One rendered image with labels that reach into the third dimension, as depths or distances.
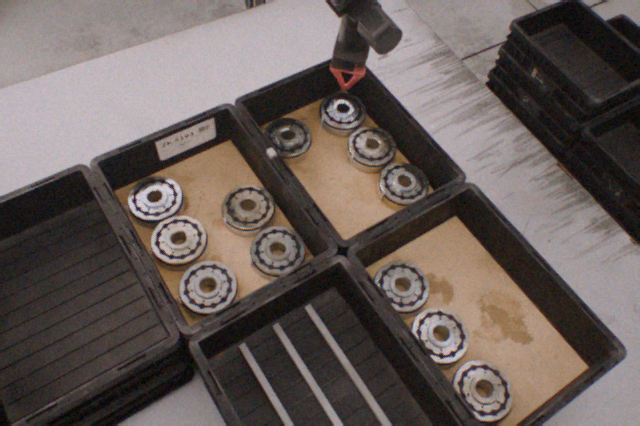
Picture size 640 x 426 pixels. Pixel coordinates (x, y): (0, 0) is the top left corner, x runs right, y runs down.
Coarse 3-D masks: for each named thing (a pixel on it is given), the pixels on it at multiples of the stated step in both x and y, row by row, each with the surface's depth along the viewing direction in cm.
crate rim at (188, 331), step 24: (192, 120) 112; (240, 120) 113; (144, 144) 109; (96, 168) 104; (120, 216) 100; (312, 216) 102; (144, 264) 95; (312, 264) 97; (264, 288) 94; (216, 312) 92; (192, 336) 90
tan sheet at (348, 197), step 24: (312, 120) 127; (312, 144) 124; (336, 144) 124; (312, 168) 120; (336, 168) 121; (312, 192) 117; (336, 192) 118; (360, 192) 118; (336, 216) 114; (360, 216) 115; (384, 216) 115
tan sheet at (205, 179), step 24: (168, 168) 118; (192, 168) 118; (216, 168) 119; (240, 168) 119; (120, 192) 114; (192, 192) 115; (216, 192) 115; (192, 216) 112; (216, 216) 113; (144, 240) 109; (216, 240) 110; (240, 240) 110; (240, 264) 107; (168, 288) 104; (240, 288) 105
